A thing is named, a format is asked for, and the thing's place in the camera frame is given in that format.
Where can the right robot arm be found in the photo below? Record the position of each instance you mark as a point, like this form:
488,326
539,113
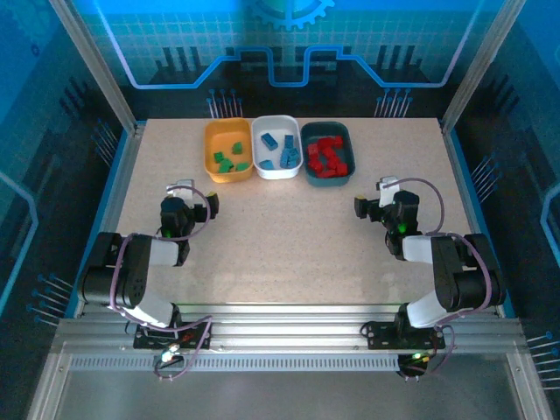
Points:
464,284

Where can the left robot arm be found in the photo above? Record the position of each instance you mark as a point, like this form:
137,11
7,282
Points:
131,271

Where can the long red lego brick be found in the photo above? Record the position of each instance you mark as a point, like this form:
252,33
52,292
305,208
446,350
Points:
326,173

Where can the aluminium frame post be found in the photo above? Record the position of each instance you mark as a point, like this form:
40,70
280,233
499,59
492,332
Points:
481,65
97,65

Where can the aluminium mounting rail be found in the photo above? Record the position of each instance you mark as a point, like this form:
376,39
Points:
284,328

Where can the light blue lego brick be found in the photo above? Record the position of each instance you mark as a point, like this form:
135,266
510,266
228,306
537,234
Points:
295,154

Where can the white plastic container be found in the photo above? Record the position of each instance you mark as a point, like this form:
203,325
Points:
275,127

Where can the orange plastic container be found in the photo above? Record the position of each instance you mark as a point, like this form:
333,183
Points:
223,135

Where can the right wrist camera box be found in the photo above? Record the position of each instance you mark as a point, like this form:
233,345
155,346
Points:
387,197

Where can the lit connector plug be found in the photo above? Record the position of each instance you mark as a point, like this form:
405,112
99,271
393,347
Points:
170,353
415,356

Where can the green lego brick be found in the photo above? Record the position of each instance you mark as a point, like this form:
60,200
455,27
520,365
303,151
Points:
241,166
217,156
225,165
237,148

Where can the dark teal plastic container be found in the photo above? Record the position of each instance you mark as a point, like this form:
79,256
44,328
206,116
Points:
326,181

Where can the small blue lego brick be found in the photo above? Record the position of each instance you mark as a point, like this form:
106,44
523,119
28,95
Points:
266,164

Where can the aluminium side rail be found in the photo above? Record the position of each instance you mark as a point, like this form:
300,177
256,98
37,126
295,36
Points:
459,175
123,175

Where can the grey metal base panel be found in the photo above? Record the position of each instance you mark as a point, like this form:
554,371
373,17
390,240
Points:
284,398

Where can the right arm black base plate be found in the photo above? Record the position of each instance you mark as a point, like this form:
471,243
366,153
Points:
380,337

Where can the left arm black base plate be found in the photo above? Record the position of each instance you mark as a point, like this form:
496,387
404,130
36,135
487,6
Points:
192,332

